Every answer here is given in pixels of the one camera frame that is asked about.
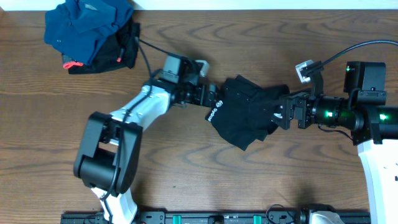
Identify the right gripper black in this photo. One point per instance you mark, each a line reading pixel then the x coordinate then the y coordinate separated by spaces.
pixel 303 100

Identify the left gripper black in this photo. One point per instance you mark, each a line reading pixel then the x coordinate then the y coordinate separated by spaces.
pixel 208 102

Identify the black folded garment red trim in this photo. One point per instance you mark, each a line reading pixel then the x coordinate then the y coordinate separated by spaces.
pixel 119 51

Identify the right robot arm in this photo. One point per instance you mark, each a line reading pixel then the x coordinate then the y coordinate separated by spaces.
pixel 372 125

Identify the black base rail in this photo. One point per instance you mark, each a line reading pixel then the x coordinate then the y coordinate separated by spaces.
pixel 187 218

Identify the black t-shirt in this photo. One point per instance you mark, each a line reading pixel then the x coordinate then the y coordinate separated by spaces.
pixel 242 113

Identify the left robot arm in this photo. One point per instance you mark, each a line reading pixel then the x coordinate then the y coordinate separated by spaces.
pixel 109 151

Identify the blue polo shirt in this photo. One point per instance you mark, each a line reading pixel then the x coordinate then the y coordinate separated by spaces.
pixel 79 28

